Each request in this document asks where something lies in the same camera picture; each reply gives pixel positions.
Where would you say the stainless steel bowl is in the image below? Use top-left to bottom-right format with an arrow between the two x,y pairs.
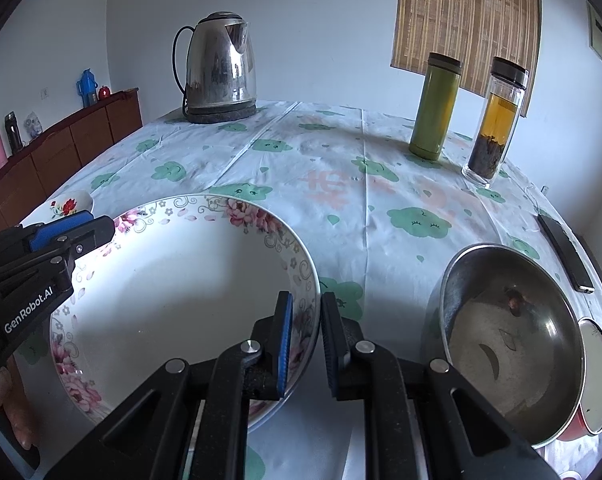
438,243 -> 586,448

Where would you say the blue thermos jug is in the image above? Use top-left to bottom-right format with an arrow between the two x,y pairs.
77,69 -> 99,108

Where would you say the person's left hand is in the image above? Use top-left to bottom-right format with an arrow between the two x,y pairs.
0,366 -> 36,451

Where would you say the glass tea bottle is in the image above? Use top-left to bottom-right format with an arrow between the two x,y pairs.
462,57 -> 530,184

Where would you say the stainless steel electric kettle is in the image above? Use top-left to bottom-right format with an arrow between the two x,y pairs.
172,11 -> 258,116

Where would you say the brown wooden cabinet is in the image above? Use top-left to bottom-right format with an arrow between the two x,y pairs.
0,87 -> 144,241

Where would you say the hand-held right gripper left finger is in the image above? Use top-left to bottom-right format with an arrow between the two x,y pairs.
43,290 -> 294,480

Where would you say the green thermos bottle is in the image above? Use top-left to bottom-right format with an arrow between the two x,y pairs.
408,52 -> 462,162

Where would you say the green cloud print tablecloth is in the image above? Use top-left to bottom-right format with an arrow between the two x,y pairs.
18,100 -> 602,480

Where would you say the black smartphone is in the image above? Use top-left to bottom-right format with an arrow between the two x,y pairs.
537,214 -> 596,293

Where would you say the small red flower white plate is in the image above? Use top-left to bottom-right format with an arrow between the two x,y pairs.
47,190 -> 95,219

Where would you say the large pink floral white bowl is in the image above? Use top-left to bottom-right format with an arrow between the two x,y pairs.
50,193 -> 320,428

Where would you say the white enamel bowl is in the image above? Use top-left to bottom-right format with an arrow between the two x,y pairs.
556,317 -> 602,443

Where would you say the black water bottle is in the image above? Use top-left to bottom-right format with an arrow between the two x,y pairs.
4,112 -> 24,155

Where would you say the bamboo window blind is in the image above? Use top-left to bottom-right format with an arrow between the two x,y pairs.
390,0 -> 542,111

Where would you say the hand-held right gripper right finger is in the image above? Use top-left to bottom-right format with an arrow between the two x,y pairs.
320,291 -> 562,480

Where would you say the grey kettle base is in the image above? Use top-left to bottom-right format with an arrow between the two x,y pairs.
182,101 -> 258,125

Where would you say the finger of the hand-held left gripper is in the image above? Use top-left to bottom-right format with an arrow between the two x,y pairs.
11,215 -> 116,281
0,211 -> 94,271

